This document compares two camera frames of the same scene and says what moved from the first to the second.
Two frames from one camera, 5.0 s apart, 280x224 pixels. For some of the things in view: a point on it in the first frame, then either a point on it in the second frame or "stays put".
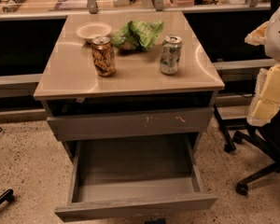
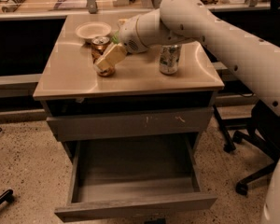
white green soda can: [170, 54] stays put
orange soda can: [103, 56] stays put
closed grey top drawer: [130, 124] stays put
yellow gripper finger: [258, 37] to [129, 35]
